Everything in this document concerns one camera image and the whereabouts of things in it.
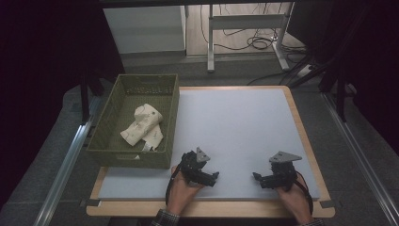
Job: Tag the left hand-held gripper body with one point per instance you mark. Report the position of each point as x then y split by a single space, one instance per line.
191 169

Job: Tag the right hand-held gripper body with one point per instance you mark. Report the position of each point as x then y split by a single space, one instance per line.
282 175

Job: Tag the cream printed cloth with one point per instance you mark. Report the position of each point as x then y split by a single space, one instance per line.
142 124

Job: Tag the olive green plastic basket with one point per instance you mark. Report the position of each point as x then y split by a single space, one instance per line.
116 152

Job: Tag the person's left hand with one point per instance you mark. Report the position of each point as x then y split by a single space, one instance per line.
180 196

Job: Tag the person's right hand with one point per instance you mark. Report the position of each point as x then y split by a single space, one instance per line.
298 201

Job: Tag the black tape strip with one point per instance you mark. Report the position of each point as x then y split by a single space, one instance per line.
91 202
327 204

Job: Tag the light grey table mat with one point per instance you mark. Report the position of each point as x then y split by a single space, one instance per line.
238 125

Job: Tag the black stand leg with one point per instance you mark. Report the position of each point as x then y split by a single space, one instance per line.
341 94
84 97

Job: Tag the white power strip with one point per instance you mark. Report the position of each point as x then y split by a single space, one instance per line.
305 71

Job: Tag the white cabinet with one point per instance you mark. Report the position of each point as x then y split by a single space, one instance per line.
144 29

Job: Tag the aluminium floor rail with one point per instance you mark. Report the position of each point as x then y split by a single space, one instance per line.
360 160
62 175

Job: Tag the grey metal desk frame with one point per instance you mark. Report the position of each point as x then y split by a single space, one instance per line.
244 22

